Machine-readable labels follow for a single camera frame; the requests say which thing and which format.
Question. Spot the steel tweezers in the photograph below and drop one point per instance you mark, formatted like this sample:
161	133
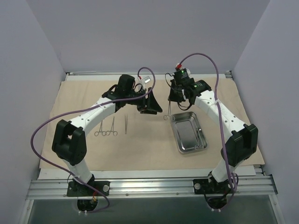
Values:
126	123

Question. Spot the steel needle holder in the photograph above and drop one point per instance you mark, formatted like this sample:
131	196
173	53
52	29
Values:
200	144

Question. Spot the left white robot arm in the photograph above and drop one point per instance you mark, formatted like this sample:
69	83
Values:
69	141

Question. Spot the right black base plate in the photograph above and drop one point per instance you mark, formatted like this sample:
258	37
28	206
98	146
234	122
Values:
209	186

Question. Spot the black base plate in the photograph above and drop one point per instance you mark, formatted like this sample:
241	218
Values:
76	189
209	186

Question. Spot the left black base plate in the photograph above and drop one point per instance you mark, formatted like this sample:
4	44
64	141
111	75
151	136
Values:
76	189

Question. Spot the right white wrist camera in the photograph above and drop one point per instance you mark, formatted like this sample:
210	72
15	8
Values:
179	67

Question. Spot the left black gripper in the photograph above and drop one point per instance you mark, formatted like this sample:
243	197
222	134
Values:
145	108

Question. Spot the steel surgical scissors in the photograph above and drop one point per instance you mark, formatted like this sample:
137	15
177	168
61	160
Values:
169	115

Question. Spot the metal instrument tray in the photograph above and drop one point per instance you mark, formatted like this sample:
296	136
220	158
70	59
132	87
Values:
184	129

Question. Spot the aluminium front rail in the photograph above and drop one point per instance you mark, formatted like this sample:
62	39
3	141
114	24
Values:
149	188

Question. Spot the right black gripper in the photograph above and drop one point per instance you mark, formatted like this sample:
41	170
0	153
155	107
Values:
173	97

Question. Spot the steel hemostat forceps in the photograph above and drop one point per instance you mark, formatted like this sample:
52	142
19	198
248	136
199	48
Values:
112	131
100	131

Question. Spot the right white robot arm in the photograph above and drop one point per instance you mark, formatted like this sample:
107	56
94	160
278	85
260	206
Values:
239	140

